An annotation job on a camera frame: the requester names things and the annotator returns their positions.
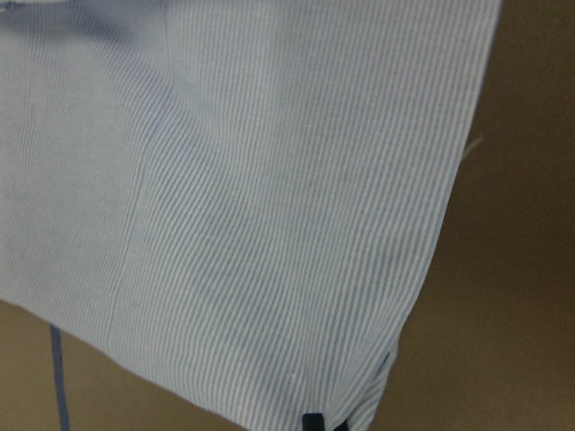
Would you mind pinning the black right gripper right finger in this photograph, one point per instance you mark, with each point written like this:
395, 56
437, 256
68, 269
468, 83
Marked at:
342, 427

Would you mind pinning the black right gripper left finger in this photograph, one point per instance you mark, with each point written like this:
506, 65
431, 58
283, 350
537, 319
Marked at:
313, 422

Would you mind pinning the light blue striped shirt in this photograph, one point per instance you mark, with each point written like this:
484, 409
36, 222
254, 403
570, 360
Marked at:
235, 200

